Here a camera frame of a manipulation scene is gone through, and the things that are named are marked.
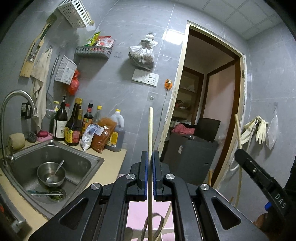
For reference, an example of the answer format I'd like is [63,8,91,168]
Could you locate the chrome kitchen faucet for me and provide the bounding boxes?
[1,89,37,166]

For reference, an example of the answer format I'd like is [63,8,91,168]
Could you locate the white wall socket plate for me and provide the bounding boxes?
[132,69,159,87]

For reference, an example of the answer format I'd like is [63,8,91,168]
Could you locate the white clear snack bag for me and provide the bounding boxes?
[80,124,99,151]

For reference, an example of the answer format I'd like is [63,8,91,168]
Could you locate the stainless steel sink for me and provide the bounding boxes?
[1,140,104,219]

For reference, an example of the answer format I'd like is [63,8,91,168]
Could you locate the dark grey cabinet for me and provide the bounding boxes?
[163,133,218,185]

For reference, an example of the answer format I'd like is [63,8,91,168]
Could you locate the steel bowl in sink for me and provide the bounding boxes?
[37,161,66,187]

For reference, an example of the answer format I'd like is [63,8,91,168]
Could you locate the rubber gloves on wall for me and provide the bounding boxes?
[241,115,269,145]

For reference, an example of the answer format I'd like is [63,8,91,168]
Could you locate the beige hanging towel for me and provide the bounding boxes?
[30,47,53,131]

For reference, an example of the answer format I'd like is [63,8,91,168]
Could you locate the black monitor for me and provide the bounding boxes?
[194,118,221,142]

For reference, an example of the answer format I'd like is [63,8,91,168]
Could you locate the orange spice packet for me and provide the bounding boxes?
[91,118,117,153]

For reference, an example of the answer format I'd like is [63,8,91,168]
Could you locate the large vinegar jug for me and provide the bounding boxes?
[105,109,125,152]

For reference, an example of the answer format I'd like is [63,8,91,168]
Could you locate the dark wine bottle white label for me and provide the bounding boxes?
[53,96,68,141]

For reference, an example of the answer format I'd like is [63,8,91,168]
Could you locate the white box on wall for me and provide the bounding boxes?
[54,55,77,85]

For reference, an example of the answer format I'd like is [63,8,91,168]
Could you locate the orange wall hook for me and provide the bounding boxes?
[164,79,173,90]

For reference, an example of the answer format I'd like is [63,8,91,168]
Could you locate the person's left hand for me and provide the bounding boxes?
[253,213,273,240]

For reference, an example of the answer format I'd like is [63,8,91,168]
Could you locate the pale bamboo chopstick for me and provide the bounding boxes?
[147,106,153,241]

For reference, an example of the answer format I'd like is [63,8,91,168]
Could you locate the white wall rack basket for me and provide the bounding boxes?
[57,0,91,29]

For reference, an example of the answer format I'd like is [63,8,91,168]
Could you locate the red plastic bag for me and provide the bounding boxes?
[67,70,80,95]

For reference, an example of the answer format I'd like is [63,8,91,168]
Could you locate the wooden shelf unit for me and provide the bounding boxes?
[172,66,204,125]

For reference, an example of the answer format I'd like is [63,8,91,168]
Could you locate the wooden cutting board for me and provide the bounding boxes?
[20,13,57,78]

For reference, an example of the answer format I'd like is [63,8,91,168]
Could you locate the grey wall shelf basket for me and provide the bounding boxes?
[75,46,112,59]

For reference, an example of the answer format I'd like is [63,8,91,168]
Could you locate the plastic bag on wall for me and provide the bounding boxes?
[128,32,158,71]

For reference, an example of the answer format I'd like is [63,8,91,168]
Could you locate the pink floral table cloth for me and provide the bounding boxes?
[116,173,175,241]

